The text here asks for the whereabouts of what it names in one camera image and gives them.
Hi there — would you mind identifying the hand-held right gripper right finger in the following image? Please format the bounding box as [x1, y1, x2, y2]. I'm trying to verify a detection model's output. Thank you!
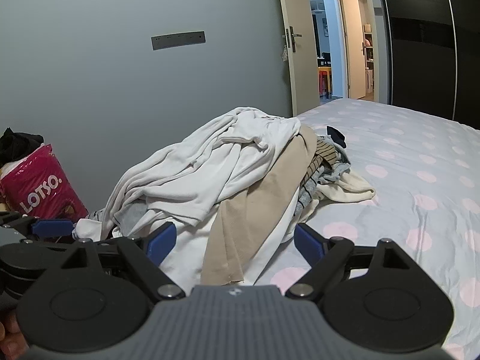
[286, 223, 409, 302]

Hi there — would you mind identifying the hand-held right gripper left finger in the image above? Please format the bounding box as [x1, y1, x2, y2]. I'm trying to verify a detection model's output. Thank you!
[52, 222, 185, 301]

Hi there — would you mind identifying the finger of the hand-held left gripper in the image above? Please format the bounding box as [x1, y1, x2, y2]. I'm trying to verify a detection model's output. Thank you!
[22, 217, 74, 240]

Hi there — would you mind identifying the white sweatshirt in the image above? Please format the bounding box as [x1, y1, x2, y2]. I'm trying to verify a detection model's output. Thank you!
[102, 107, 302, 235]

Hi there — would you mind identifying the person's left hand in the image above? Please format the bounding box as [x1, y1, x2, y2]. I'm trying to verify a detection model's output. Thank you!
[0, 309, 29, 360]

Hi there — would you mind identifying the white cotton garment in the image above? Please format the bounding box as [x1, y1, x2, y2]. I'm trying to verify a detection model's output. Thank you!
[159, 195, 301, 286]

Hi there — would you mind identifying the pink plastic bag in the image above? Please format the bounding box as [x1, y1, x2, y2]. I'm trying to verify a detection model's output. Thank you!
[0, 143, 89, 223]

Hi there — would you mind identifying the grey striped garment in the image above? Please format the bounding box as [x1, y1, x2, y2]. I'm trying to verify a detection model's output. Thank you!
[295, 178, 321, 216]

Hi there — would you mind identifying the beige cloth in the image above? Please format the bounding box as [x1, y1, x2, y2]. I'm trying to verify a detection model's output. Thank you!
[200, 124, 319, 286]

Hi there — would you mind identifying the cream t-shirt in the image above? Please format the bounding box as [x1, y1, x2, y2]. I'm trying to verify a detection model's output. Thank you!
[317, 169, 376, 205]

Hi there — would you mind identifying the light grey garment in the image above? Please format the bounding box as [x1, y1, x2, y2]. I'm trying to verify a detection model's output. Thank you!
[320, 145, 352, 185]

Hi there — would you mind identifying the dark striped knit garment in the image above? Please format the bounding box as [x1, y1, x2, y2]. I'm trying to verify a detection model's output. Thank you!
[305, 137, 340, 182]

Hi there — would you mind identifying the black cloth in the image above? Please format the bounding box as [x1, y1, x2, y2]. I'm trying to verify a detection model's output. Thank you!
[0, 127, 45, 166]

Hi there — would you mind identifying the navy cloth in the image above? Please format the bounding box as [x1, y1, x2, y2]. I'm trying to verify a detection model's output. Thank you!
[325, 125, 348, 149]

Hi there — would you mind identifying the polka dot bed sheet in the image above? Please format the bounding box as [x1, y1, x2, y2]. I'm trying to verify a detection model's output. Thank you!
[240, 97, 480, 360]

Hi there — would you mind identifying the cream bedroom door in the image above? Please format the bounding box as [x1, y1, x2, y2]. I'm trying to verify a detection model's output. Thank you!
[275, 0, 322, 119]

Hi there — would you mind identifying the orange stool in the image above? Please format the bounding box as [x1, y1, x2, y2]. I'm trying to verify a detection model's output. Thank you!
[317, 65, 333, 97]

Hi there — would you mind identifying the hallway shelf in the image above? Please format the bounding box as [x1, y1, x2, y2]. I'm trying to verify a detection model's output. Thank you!
[362, 22, 376, 93]

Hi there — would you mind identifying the beige hallway door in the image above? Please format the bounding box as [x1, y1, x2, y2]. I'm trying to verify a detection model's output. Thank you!
[337, 0, 367, 100]

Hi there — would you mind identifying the black wardrobe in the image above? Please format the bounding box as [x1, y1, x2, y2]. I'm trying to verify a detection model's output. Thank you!
[378, 0, 480, 131]

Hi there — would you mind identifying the grey wall plate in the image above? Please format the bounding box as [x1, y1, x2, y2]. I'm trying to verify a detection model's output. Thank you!
[151, 30, 206, 50]

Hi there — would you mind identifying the metal door handle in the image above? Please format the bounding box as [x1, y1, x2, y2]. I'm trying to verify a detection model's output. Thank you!
[282, 25, 303, 52]

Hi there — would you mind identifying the grey door frame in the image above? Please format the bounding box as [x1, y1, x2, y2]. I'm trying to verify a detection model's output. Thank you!
[361, 0, 393, 105]

